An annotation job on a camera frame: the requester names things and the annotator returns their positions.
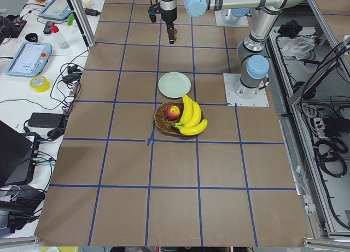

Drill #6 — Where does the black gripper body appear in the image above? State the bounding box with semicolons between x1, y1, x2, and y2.
160;8;177;24

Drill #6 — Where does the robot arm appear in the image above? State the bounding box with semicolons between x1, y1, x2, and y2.
149;0;303;99

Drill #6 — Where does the light green plate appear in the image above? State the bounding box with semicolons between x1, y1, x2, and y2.
158;72;191;98

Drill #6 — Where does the red apple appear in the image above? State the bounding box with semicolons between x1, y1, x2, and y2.
166;105;180;120

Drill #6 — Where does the brown wicker basket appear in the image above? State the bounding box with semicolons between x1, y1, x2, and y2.
154;102;204;137

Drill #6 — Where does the yellow banana bunch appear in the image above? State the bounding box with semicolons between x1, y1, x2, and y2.
173;95;208;136

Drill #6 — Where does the clear plastic bottle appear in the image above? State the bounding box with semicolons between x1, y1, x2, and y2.
50;25;69;49

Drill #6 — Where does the far blue teach pendant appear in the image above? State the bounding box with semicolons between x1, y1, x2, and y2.
38;0;72;21

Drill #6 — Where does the blue teach pendant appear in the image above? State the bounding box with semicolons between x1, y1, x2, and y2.
6;42;52;77
38;0;72;21

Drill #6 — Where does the yellow tape roll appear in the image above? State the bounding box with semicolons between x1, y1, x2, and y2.
30;75;50;93

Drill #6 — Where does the near blue teach pendant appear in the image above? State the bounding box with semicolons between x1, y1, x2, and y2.
6;42;52;77

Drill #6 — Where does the black power adapter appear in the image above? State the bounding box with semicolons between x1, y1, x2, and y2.
28;113;64;128

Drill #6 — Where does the black laptop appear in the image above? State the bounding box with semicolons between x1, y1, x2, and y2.
1;122;39;186

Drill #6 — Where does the aluminium frame post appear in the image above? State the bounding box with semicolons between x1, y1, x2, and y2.
66;0;96;48

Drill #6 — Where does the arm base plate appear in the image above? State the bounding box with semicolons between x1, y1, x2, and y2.
223;73;269;107

